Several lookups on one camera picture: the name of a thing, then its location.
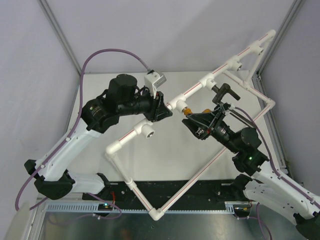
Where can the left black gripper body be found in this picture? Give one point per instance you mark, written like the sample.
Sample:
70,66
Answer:
156,103

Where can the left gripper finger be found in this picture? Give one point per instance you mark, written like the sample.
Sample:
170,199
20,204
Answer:
165,103
163,115

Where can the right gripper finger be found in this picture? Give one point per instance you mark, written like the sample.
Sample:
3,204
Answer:
199,127
207,113

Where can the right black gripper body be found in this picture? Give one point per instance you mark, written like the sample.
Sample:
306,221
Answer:
215,123

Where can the gold faucet with chrome knob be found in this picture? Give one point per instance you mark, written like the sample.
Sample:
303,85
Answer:
197,111

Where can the white PVC pipe frame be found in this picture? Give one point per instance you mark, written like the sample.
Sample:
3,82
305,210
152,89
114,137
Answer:
259,47

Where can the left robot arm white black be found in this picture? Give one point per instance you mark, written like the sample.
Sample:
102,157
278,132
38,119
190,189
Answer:
121,98

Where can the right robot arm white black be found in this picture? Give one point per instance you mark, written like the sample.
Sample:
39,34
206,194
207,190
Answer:
259,180

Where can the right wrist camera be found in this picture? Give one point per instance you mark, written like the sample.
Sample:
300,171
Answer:
229,107

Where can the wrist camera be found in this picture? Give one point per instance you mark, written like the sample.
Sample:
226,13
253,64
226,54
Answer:
153,80
229,107

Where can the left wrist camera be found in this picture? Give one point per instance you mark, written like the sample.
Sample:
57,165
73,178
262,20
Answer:
153,80

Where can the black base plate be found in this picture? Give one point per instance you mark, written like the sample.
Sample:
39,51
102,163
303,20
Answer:
204,195

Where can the white slotted cable duct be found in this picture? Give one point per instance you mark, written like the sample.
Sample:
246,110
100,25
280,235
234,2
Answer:
77,207

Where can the aluminium frame rail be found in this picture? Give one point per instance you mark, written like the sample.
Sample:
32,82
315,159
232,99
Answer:
50,200

